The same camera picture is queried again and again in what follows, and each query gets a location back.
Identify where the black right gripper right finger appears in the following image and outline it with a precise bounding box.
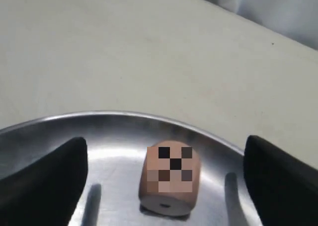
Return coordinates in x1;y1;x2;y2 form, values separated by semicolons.
243;135;318;226

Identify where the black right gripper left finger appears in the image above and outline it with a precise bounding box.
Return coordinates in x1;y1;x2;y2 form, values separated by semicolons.
0;137;88;226

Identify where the wooden die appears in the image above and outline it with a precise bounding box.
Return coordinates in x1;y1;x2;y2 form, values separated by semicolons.
138;140;201;217

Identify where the round metal plate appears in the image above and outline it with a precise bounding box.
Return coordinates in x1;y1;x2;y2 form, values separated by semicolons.
0;111;261;226

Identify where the white backdrop curtain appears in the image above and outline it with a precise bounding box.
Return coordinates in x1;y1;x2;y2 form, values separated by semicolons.
206;0;318;49

